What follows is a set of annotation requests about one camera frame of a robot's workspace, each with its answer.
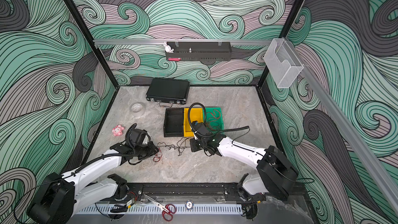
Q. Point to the white rabbit figurine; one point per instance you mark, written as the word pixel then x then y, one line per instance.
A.
pixel 168 48

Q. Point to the red handled scissors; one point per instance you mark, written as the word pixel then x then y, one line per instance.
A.
pixel 167 210

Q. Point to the black wall shelf tray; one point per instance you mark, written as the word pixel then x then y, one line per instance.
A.
pixel 205 52

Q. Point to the black aluminium carry case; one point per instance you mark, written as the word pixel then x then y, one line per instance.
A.
pixel 165 90

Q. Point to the aluminium wall rail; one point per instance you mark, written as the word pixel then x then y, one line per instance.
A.
pixel 144 41

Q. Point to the white slotted cable duct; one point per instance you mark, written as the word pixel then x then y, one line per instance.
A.
pixel 141 209

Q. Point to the green plastic bin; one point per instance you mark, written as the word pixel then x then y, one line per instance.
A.
pixel 214 119

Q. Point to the round blue white button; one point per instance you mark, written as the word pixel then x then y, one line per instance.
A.
pixel 189 205

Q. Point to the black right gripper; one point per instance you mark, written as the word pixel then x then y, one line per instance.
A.
pixel 193 148

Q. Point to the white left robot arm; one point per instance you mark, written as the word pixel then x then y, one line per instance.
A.
pixel 61 196

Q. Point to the clear acrylic wall holder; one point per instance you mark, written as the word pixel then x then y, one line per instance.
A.
pixel 283 62

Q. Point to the black plastic bin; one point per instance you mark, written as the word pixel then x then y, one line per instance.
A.
pixel 173 122

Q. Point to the pink pig toy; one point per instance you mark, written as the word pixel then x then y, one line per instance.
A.
pixel 118 130

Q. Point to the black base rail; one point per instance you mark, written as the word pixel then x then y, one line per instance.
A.
pixel 229 192

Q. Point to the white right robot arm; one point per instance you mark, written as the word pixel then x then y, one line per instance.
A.
pixel 275 173

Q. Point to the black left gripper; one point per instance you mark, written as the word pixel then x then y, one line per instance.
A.
pixel 153 150

